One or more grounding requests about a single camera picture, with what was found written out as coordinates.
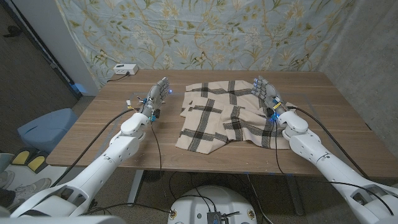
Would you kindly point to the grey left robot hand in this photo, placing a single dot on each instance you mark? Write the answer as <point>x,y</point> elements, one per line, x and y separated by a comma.
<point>155,95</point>

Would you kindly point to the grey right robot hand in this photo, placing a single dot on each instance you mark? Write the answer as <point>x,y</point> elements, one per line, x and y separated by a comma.
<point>267,91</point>

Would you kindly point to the beige plaid scarf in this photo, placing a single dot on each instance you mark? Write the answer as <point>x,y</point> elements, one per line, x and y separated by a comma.
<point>211,124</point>

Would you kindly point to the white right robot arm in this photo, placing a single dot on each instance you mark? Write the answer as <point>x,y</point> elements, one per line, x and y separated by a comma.
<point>335,168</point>

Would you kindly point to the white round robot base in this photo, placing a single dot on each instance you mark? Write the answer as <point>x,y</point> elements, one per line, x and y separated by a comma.
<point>199,202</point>

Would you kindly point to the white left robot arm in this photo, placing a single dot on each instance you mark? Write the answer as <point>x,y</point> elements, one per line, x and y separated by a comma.
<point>102,161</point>

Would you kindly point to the white power strip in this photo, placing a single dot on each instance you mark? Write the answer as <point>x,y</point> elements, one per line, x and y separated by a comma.
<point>125,69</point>

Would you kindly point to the floral printed backdrop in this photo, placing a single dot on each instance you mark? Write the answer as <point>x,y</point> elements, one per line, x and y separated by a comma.
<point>202,31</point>

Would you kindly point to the round black fan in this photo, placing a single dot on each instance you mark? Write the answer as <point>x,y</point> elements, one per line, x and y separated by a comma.
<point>154,175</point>

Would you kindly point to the white table leg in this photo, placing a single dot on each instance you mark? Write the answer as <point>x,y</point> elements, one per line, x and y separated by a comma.
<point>136,186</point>

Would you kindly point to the grey table leg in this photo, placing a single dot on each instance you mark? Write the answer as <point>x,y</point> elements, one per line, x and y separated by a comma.
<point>295,196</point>

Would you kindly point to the grey electronics box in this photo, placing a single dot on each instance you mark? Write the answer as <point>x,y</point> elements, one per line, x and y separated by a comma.
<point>214,218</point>

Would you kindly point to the yellow black shoe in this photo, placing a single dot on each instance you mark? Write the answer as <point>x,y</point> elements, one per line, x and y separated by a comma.
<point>36,163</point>
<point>20,157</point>

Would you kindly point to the grey sneaker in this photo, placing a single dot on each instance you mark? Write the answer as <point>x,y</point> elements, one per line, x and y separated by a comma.
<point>31,191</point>

